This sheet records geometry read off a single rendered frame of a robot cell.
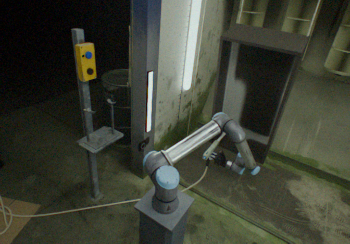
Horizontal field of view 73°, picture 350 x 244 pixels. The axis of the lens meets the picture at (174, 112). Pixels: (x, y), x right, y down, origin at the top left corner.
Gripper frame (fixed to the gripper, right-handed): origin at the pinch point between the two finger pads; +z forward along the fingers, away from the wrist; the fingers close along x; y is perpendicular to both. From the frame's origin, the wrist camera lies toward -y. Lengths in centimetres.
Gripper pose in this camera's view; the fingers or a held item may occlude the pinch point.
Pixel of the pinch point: (208, 153)
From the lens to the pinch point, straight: 241.7
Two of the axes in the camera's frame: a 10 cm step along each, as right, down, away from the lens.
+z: -8.5, -3.5, 4.0
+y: -0.9, 8.4, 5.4
